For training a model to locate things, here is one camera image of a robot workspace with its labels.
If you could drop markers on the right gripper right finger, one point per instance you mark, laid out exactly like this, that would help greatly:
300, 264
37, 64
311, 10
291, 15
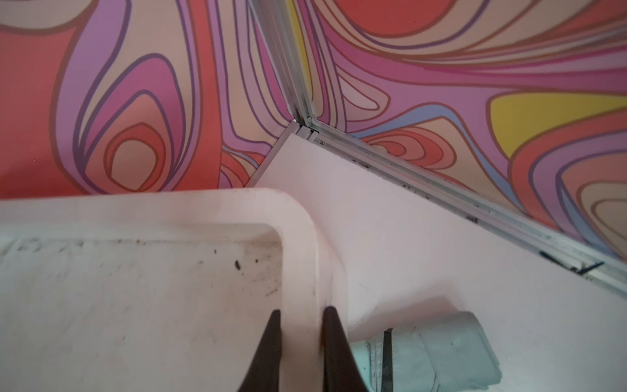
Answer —
341, 373

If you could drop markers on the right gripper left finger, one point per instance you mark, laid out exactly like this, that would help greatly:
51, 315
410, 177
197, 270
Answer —
264, 370

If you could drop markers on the mint green umbrella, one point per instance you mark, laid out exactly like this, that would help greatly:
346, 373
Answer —
447, 353

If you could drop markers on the white plastic drawer cabinet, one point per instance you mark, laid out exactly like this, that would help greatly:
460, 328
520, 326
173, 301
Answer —
162, 292

